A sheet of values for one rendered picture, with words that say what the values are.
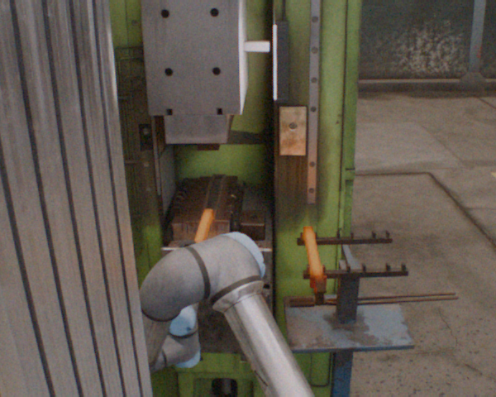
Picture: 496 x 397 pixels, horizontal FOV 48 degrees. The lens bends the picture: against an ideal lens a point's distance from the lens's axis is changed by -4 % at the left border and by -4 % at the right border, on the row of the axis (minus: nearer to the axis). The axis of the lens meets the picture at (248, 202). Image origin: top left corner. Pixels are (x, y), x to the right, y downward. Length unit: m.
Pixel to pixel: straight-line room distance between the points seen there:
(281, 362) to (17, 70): 0.82
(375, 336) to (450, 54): 6.81
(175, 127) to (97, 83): 1.31
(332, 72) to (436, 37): 6.39
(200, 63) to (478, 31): 6.95
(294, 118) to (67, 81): 1.49
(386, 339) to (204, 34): 1.10
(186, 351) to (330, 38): 1.09
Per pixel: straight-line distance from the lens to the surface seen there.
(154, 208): 2.17
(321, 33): 1.94
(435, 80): 8.41
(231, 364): 2.25
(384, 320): 1.98
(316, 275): 1.65
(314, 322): 1.95
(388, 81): 8.19
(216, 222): 1.99
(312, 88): 1.97
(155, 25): 1.83
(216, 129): 1.87
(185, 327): 1.45
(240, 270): 1.15
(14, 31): 0.48
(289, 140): 2.00
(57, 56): 0.52
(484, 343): 3.20
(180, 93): 1.85
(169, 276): 1.13
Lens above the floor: 1.86
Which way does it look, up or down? 24 degrees down
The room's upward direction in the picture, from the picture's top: 1 degrees counter-clockwise
